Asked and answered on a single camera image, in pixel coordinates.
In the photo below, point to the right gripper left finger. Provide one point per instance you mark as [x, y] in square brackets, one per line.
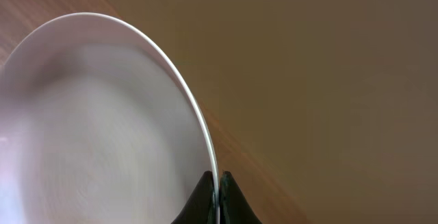
[200, 207]

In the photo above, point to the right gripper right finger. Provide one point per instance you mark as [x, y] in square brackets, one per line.
[234, 208]

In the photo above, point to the white plate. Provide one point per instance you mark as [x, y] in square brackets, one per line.
[98, 126]

